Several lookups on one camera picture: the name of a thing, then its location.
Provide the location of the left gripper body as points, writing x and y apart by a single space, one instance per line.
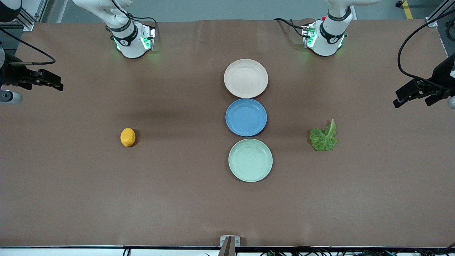
442 79

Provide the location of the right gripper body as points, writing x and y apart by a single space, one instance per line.
12 75

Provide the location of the yellow lemon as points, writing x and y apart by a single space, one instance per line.
128 137

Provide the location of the green lettuce leaf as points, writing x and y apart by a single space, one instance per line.
321 140

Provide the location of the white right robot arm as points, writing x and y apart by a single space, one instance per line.
129 42

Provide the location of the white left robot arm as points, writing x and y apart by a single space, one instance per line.
330 35

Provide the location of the brown table cover mat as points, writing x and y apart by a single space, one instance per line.
106 195

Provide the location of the beige round plate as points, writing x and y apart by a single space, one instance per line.
246 78

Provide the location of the blue round plate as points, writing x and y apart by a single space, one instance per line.
246 117

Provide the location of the pale green round plate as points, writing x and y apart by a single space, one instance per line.
250 160

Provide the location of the aluminium frame profile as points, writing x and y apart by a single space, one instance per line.
439 14
30 16

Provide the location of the metal table edge bracket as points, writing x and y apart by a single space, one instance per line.
230 243

